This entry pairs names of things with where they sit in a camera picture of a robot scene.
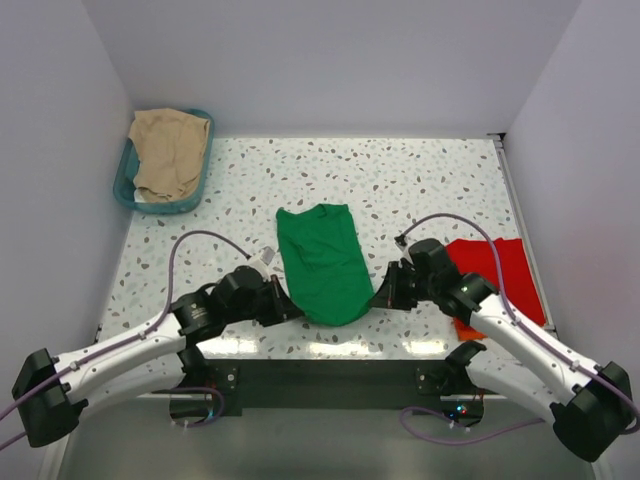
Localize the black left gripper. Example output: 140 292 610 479
226 273 304 327

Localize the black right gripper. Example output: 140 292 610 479
369 261 437 311

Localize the green t shirt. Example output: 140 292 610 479
276 204 374 327

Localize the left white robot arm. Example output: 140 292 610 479
12 266 303 448

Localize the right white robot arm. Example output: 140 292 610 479
371 235 639 462

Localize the folded orange t shirt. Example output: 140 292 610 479
453 318 486 342

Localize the folded red t shirt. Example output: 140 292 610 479
444 237 547 327

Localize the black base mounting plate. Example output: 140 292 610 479
170 360 484 426

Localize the beige t shirt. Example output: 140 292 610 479
128 108 211 204

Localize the teal plastic basket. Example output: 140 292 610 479
113 108 215 215

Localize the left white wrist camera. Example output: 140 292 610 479
247 246 276 279

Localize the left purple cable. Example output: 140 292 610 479
0 229 254 451

